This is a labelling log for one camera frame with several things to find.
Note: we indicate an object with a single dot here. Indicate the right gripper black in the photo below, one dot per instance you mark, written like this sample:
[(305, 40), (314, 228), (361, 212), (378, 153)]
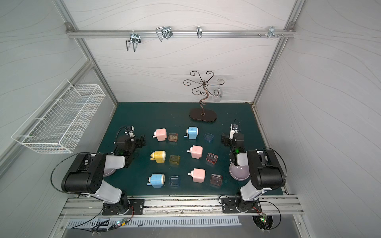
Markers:
[(227, 140)]

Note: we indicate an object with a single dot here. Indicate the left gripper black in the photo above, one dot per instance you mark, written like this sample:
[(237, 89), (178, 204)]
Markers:
[(138, 141)]

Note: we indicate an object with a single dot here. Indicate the yellow pencil sharpener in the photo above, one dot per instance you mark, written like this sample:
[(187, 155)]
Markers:
[(158, 156)]

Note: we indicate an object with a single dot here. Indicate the pink sharpener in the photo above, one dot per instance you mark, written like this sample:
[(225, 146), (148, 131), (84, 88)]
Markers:
[(160, 134), (198, 175), (196, 151)]

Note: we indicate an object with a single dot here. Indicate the clear yellow tray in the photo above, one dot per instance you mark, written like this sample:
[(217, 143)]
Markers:
[(174, 160)]

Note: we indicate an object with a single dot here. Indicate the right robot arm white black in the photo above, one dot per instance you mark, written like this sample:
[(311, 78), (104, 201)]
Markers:
[(260, 168)]

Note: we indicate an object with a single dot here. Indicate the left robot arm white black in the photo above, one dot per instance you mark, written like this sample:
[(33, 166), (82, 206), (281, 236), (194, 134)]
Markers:
[(88, 170)]

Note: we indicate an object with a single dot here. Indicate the clear blue tray back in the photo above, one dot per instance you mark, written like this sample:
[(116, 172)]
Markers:
[(208, 137)]

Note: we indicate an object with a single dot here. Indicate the clear blue tray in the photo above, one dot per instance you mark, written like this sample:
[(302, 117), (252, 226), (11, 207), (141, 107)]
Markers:
[(174, 181), (208, 137)]

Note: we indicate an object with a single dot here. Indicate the clear red tray middle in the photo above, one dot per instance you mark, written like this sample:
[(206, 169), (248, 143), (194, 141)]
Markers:
[(212, 158)]

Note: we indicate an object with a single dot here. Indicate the clear dark red tray front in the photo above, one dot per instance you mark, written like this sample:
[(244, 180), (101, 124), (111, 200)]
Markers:
[(216, 180)]

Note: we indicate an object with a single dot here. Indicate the blue sharpener back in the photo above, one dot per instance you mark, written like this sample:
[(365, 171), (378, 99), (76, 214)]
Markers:
[(192, 133)]

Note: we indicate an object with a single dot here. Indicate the blue sharpener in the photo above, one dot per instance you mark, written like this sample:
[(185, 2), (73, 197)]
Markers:
[(192, 133), (156, 180)]

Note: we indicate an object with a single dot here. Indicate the blue sharpener front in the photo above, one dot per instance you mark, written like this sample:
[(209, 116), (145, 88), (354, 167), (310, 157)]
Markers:
[(156, 180)]

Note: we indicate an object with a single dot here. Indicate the pink sharpener front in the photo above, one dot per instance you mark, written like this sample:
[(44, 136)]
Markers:
[(198, 175)]

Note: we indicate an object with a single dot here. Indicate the clear blue tray front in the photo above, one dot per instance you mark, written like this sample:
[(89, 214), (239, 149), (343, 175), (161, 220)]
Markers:
[(174, 181)]

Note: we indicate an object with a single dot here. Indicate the purple bowl right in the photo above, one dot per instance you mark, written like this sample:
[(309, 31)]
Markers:
[(239, 173)]

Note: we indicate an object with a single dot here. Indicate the purple bowl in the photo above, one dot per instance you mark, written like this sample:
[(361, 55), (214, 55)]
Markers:
[(109, 172), (239, 173)]

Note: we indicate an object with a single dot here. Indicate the purple bowl left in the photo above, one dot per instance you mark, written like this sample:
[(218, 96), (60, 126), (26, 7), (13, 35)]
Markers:
[(109, 172)]

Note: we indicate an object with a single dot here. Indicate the brown scroll metal stand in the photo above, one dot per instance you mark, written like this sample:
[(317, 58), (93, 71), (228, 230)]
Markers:
[(201, 114)]

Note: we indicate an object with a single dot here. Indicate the clear wine glass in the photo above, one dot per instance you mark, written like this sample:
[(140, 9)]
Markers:
[(217, 93)]

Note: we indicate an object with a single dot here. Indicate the dark green table mat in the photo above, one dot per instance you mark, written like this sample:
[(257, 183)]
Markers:
[(174, 117)]

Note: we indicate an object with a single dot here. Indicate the metal hook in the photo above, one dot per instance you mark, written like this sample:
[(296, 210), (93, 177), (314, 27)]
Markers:
[(199, 32), (164, 32), (133, 42), (271, 33)]

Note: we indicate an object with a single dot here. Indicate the metal hook right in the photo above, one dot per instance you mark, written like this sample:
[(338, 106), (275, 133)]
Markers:
[(271, 33)]

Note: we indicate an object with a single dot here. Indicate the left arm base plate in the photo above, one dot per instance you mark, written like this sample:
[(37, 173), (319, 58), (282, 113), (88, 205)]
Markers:
[(137, 205)]

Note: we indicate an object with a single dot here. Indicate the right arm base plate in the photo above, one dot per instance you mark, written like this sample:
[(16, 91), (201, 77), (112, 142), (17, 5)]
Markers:
[(233, 206)]

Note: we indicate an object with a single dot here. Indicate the white wire basket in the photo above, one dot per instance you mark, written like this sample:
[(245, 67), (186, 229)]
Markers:
[(57, 125)]

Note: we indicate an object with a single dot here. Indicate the aluminium front rail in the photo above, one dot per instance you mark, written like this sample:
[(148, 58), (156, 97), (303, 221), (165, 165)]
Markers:
[(182, 206)]

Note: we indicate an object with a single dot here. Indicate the aluminium crossbar rail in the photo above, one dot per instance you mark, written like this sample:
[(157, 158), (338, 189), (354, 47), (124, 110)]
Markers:
[(177, 34)]

